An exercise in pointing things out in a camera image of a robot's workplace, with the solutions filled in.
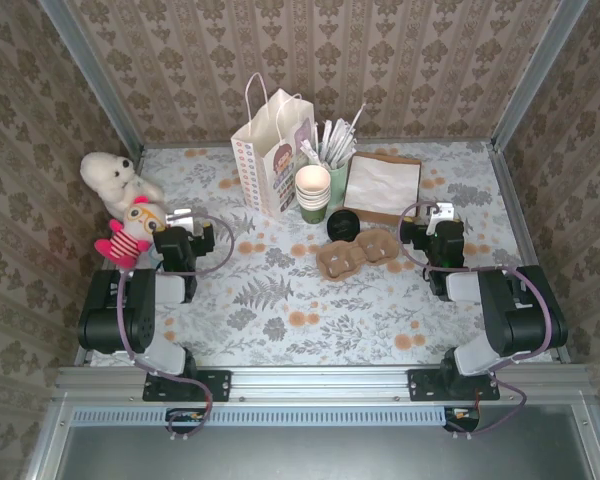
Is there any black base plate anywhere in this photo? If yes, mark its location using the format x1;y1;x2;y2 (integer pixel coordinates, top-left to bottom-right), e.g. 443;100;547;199
408;368;500;403
143;368;231;403

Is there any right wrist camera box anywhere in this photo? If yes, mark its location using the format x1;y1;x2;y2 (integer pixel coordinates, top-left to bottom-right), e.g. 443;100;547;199
426;201;456;235

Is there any white paper napkin stack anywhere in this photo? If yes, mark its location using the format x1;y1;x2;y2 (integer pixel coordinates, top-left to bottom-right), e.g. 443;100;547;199
343;153;422;214

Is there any white printed paper bag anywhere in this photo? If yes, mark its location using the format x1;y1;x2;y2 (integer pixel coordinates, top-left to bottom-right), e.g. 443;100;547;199
230;72;317;219

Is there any mint green holder cup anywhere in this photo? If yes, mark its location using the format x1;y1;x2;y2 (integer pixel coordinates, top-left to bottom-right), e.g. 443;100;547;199
319;142;354;214

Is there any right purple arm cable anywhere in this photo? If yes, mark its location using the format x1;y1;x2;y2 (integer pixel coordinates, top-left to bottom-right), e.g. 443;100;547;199
397;202;554;437

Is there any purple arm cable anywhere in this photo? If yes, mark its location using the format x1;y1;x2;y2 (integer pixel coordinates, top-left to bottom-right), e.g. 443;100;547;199
397;202;554;437
115;212;237;441

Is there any aluminium side rail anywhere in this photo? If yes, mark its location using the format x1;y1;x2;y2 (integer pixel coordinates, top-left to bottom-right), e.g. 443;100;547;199
74;144;146;369
489;143;572;364

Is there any white slotted cable duct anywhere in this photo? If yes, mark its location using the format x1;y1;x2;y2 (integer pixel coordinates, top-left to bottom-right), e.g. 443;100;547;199
72;405;481;427

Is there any white plush animal toy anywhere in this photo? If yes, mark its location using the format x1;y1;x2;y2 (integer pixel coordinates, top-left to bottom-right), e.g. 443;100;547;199
79;151;164;214

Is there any floral printed table cloth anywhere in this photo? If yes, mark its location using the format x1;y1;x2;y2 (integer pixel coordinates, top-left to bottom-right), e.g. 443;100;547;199
87;141;564;369

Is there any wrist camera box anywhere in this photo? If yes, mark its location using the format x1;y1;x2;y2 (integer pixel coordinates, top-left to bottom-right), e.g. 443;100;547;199
426;201;456;235
165;207;202;234

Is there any aluminium frame post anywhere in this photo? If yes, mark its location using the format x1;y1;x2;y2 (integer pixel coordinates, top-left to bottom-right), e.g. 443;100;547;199
490;0;589;151
38;0;146;156

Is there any pink plush doll with glasses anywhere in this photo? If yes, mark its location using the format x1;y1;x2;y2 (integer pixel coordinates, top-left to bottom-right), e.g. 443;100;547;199
93;196;172;269

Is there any brown cardboard cup carrier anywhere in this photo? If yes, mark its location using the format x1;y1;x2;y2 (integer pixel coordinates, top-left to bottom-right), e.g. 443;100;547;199
315;229;399;281

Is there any aluminium frame rail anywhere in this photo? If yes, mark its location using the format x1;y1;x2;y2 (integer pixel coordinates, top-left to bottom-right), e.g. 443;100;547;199
54;364;589;401

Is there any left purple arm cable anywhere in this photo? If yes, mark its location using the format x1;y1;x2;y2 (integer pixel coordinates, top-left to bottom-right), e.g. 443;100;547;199
115;212;237;441

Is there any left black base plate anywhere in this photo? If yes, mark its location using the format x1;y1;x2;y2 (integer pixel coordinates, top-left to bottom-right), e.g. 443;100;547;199
143;368;231;403

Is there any small black controller board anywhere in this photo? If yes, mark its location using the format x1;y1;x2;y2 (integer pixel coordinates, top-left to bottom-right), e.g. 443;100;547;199
443;405;481;434
165;407;207;435

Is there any grey metal sheet panel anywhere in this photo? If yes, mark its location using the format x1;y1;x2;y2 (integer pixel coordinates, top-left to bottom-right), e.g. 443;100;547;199
24;404;600;480

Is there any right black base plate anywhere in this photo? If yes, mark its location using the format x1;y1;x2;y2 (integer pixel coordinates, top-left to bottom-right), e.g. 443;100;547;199
408;368;500;403

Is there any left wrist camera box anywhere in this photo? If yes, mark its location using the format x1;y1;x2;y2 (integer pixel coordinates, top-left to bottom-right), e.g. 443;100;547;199
165;207;202;234

